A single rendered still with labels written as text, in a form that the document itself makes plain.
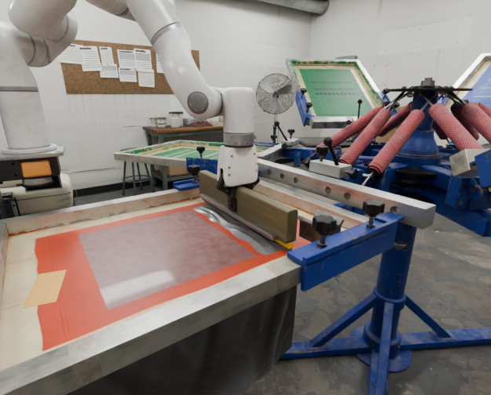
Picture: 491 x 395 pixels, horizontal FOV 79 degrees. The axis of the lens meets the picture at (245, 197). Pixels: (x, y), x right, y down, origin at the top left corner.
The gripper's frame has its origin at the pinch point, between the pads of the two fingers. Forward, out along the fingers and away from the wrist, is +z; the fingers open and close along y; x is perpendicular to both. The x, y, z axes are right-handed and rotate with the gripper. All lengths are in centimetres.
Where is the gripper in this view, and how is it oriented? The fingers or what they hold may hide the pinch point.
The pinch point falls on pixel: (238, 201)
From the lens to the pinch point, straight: 79.2
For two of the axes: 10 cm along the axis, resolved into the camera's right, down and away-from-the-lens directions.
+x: 5.7, 2.7, -7.7
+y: -8.2, 1.8, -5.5
